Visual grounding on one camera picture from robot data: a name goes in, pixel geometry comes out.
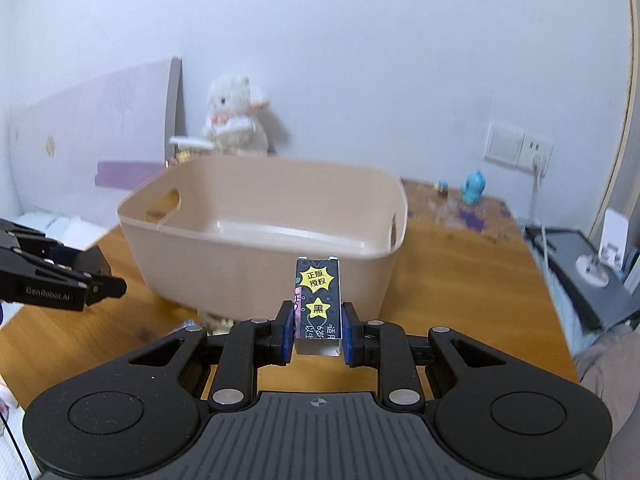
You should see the white phone stand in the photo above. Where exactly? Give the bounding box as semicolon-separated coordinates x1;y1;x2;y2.
575;208;628;288

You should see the white wall socket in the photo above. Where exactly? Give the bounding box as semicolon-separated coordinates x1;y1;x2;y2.
516;133;554;177

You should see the white pillow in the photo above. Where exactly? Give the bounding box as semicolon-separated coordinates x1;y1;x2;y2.
13;211;108;250

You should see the black cartoon card box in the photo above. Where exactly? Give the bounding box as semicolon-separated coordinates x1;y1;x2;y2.
294;257;342;358

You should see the blue figurine toy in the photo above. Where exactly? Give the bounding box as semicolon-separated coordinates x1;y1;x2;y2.
460;170;486;206

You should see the beige hair clip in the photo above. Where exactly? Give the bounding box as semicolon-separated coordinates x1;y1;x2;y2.
198;310;234;335

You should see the white plush lamb toy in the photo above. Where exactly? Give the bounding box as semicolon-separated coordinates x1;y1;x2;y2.
201;76;269;156

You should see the small flower figurine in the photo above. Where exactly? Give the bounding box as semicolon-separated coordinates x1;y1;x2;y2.
435;180;449;197

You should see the grey clothing pile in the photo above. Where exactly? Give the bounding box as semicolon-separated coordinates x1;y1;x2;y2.
574;324;639;479

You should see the beige plastic storage bin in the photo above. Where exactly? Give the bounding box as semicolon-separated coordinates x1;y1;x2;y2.
117;155;408;320

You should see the white charger cable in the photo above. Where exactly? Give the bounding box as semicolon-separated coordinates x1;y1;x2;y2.
527;156;557;273

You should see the white wall switch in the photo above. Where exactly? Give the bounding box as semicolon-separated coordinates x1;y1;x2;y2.
484;122;525;168

